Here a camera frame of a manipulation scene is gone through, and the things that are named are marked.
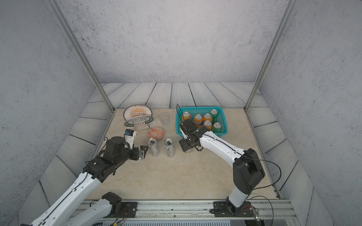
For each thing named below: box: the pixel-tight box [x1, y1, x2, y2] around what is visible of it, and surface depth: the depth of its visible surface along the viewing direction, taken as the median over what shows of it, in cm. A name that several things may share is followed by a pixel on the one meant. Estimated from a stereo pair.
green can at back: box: [210, 108, 218, 123], surface depth 106 cm
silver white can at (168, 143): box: [164, 137, 175, 157], surface depth 86 cm
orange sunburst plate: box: [123, 104, 153, 122], surface depth 101 cm
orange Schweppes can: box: [202, 120, 213, 130], surface depth 98 cm
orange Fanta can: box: [194, 113, 204, 129], surface depth 103 cm
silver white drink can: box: [147, 137, 161, 157], surface depth 86 cm
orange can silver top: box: [203, 113, 213, 122], surface depth 104 cm
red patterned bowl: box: [147, 126, 165, 142], surface depth 104 cm
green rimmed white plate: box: [123, 115, 155, 127], surface depth 104 cm
